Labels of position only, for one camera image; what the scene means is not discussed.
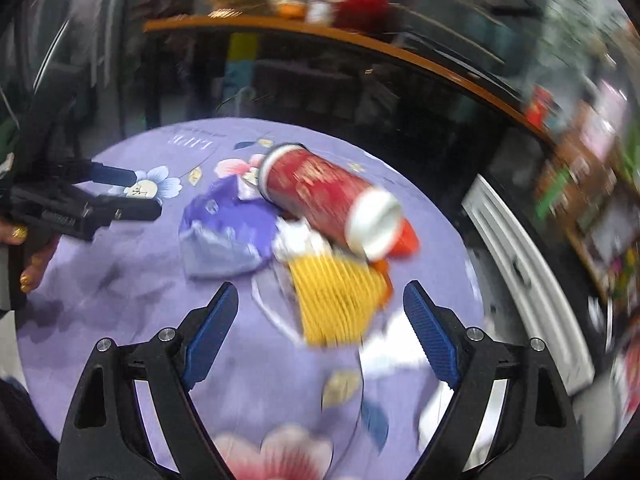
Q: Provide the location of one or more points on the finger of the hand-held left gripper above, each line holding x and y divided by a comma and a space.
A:
135, 208
112, 175

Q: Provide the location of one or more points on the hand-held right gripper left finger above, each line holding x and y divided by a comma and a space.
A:
215, 330

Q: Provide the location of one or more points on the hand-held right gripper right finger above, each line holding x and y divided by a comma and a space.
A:
430, 330

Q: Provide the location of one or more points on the purple white plastic bag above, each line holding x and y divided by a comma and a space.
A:
225, 220

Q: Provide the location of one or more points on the yellow snack packet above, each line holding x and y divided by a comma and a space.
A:
335, 300

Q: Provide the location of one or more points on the red cylindrical snack can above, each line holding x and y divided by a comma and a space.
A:
315, 190

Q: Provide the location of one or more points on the person's left hand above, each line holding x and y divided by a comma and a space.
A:
37, 260

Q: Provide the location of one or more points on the purple floral blanket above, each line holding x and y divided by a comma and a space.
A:
125, 285

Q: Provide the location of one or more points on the orange wrapper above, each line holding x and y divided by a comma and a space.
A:
405, 242

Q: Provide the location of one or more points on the wide white desk drawer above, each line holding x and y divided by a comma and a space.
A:
525, 280

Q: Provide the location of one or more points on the white crumpled wrapper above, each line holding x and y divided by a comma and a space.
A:
300, 242

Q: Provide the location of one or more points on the yellow green box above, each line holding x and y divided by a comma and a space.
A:
242, 55

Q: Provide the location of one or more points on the wooden counter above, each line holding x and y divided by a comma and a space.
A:
225, 21

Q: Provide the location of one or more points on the row of colourful packets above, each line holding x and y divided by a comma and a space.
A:
585, 185

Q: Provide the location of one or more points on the white cup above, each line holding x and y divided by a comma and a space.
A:
322, 5

